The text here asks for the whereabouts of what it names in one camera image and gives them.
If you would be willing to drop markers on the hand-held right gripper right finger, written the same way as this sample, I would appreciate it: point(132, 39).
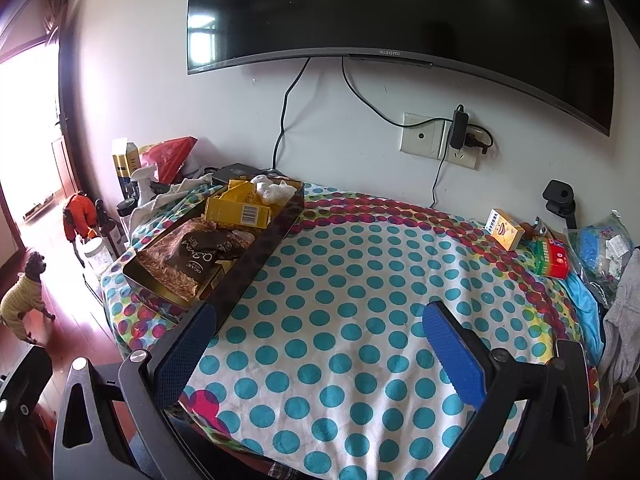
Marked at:
point(452, 355)

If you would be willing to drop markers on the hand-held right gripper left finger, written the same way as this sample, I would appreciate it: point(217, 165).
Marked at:
point(185, 355)

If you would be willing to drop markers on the oat print snack bag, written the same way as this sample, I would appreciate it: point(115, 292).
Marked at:
point(190, 260)

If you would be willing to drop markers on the dark brown storage tray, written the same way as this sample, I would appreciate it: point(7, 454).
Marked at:
point(260, 255)

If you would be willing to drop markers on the yellow cardboard box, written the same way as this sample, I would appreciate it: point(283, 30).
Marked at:
point(240, 187)
point(237, 212)

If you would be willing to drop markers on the white tissue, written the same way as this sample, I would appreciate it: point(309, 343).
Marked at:
point(272, 190)

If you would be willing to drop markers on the dog in yellow clothes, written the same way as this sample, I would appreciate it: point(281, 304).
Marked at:
point(22, 295)

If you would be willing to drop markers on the polka dot blanket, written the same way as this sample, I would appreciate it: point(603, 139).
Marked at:
point(350, 320)

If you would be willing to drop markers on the clear plastic jar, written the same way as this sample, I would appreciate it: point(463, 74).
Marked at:
point(98, 257)

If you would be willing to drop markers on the yellow box with white band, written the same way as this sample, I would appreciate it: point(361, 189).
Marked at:
point(504, 230)

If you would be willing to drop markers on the red and green box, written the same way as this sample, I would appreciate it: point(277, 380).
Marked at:
point(552, 258)

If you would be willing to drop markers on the blue cloth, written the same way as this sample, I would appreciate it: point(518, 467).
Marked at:
point(585, 310)

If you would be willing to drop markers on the dark bottle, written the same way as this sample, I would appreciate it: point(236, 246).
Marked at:
point(112, 230)

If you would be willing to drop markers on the small brown trinket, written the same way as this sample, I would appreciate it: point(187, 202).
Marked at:
point(532, 230)

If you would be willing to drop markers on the white cloth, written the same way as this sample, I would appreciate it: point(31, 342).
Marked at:
point(170, 195)

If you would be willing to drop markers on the white spray bottle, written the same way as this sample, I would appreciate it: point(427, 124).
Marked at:
point(145, 185)

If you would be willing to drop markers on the clear plastic bag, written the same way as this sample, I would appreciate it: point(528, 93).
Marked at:
point(600, 255)

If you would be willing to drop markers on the grey cloth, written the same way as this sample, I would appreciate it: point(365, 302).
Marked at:
point(625, 310)

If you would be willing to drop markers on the black flat device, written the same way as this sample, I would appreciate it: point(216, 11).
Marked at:
point(235, 172)

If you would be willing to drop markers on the black webcam on stand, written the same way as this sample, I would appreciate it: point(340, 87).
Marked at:
point(560, 195)

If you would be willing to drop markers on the red bag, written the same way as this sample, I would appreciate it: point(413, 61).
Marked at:
point(170, 157)

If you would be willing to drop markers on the tall white and yellow box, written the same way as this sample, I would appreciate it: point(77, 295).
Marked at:
point(125, 160)

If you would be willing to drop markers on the black power adapter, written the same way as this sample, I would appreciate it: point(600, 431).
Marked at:
point(459, 127)

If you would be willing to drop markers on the black wall plug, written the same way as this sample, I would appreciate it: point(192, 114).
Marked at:
point(479, 141)

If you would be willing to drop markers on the cream coaxial wall plate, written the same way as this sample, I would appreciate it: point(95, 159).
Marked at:
point(421, 135)

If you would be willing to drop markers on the black wall television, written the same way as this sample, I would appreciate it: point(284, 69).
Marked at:
point(400, 10)

